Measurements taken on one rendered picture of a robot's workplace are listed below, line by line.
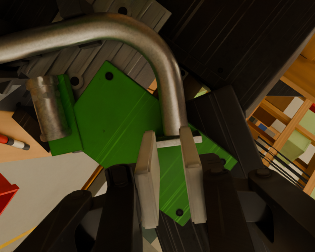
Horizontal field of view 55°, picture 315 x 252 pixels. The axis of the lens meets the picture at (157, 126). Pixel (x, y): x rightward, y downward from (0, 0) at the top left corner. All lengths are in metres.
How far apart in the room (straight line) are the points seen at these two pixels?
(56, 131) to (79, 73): 0.09
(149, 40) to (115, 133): 0.13
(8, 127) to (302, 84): 0.92
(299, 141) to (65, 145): 3.37
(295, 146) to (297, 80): 2.50
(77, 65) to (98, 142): 0.11
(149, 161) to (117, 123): 0.24
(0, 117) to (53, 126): 0.26
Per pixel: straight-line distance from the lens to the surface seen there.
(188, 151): 0.16
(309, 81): 1.16
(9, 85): 0.46
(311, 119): 3.96
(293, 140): 3.63
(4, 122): 0.65
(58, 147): 0.42
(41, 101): 0.38
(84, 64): 0.41
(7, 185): 0.85
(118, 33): 0.35
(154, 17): 0.41
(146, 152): 0.16
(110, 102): 0.39
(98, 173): 0.55
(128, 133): 0.39
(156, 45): 0.34
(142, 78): 0.99
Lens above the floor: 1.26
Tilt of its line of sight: 13 degrees down
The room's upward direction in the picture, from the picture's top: 130 degrees clockwise
